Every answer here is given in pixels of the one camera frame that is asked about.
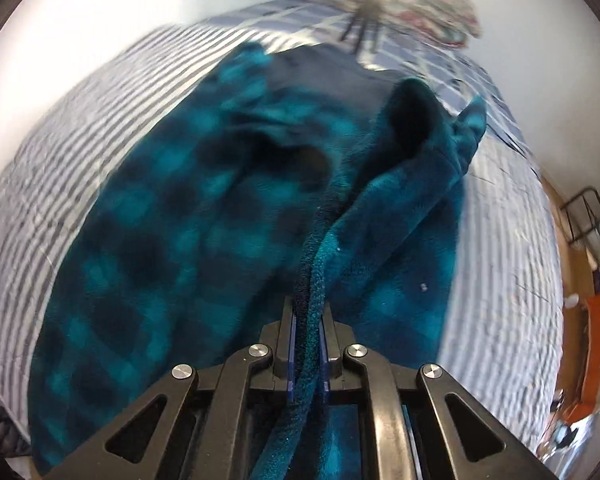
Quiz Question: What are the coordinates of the orange wooden furniture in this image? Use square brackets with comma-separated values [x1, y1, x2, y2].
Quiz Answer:
[560, 294, 600, 425]

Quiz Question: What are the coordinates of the black tripod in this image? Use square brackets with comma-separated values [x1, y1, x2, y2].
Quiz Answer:
[340, 0, 384, 56]

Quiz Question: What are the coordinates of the striped grey white quilt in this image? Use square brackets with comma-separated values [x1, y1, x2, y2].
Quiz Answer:
[0, 20, 562, 448]

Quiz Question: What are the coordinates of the black metal rack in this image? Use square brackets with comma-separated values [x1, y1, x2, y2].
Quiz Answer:
[559, 185, 600, 270]

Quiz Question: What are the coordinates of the blue grid bedsheet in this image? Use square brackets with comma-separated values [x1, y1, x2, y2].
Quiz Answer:
[204, 0, 537, 156]

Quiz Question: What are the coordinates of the teal plaid fleece jacket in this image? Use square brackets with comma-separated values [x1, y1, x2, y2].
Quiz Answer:
[28, 44, 486, 479]

